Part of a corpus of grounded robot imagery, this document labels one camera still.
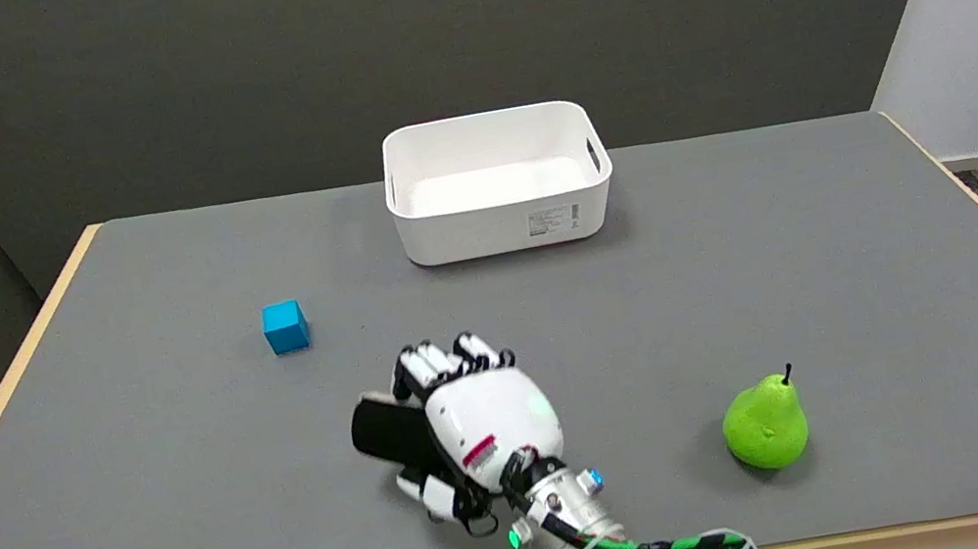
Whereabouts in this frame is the black blackboard eraser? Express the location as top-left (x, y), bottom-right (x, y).
top-left (345, 382), bottom-right (446, 488)

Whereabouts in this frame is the grey table mat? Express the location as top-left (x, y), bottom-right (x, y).
top-left (0, 76), bottom-right (978, 549)

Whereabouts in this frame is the blue cube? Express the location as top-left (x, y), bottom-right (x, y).
top-left (259, 298), bottom-right (313, 358)

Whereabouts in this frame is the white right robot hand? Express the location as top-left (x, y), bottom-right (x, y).
top-left (374, 319), bottom-right (577, 535)

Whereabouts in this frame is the green pear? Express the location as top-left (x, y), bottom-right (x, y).
top-left (714, 362), bottom-right (816, 477)

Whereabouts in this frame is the white plastic container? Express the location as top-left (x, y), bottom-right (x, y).
top-left (374, 93), bottom-right (624, 273)

